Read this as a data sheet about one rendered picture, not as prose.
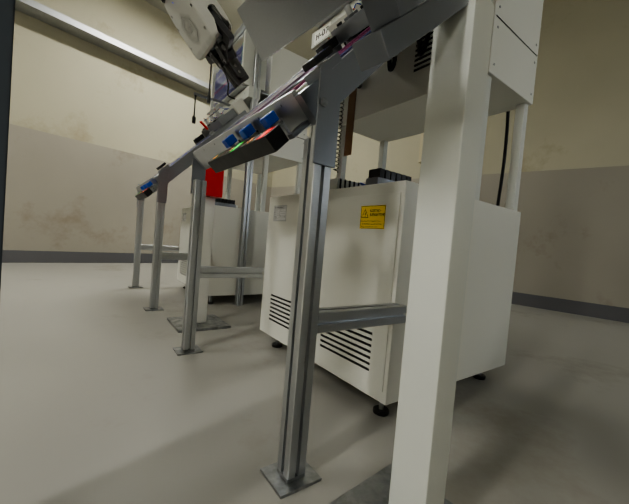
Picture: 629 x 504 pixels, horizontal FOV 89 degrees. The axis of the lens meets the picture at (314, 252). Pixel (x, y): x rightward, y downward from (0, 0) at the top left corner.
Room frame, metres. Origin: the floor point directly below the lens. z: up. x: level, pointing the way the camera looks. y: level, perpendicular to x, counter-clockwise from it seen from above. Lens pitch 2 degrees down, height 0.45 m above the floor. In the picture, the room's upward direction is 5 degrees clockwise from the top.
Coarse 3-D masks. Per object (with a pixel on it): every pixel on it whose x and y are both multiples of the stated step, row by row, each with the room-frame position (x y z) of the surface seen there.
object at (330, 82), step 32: (352, 0) 1.27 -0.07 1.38; (320, 32) 1.43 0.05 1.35; (320, 96) 0.57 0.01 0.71; (320, 128) 0.58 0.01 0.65; (320, 160) 0.58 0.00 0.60; (320, 320) 0.60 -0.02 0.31; (352, 320) 0.66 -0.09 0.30; (384, 320) 0.71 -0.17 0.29; (192, 352) 1.18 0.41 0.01; (320, 480) 0.60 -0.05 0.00
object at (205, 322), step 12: (216, 180) 1.52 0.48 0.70; (216, 192) 1.52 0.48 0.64; (204, 216) 1.53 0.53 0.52; (204, 228) 1.54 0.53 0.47; (204, 240) 1.54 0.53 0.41; (204, 252) 1.54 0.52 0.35; (204, 264) 1.54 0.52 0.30; (204, 288) 1.55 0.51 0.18; (204, 300) 1.55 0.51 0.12; (204, 312) 1.55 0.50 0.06; (180, 324) 1.49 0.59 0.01; (204, 324) 1.53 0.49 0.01; (216, 324) 1.54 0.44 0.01; (228, 324) 1.56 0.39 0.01
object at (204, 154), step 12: (288, 96) 0.62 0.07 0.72; (264, 108) 0.70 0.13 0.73; (276, 108) 0.67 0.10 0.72; (288, 108) 0.65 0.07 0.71; (300, 108) 0.63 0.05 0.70; (252, 120) 0.76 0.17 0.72; (288, 120) 0.68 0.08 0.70; (300, 120) 0.65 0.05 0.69; (228, 132) 0.87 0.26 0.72; (288, 132) 0.71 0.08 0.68; (216, 144) 0.97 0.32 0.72; (204, 156) 1.10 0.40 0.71
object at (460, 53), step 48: (480, 0) 0.45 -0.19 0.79; (432, 48) 0.48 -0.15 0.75; (480, 48) 0.46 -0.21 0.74; (432, 96) 0.48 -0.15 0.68; (480, 96) 0.47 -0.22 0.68; (432, 144) 0.47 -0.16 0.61; (432, 192) 0.46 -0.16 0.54; (432, 240) 0.46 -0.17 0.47; (432, 288) 0.45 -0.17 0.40; (432, 336) 0.45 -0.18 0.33; (432, 384) 0.44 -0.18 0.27; (432, 432) 0.44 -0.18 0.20; (384, 480) 0.60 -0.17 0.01; (432, 480) 0.45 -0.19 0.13
